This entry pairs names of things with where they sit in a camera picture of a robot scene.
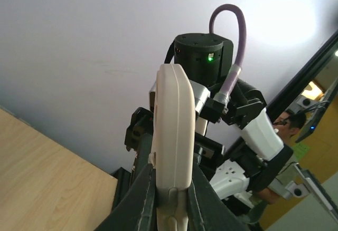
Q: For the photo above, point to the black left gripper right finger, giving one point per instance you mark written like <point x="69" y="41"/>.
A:
<point x="205" y="209"/>

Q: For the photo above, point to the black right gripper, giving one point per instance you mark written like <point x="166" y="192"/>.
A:
<point x="141" y="123"/>

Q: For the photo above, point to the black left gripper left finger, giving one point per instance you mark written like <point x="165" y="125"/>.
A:
<point x="137" y="210"/>

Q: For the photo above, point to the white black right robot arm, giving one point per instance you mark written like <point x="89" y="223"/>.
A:
<point x="254" y="153"/>

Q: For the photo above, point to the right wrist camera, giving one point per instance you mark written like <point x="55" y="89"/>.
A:
<point x="201" y="94"/>

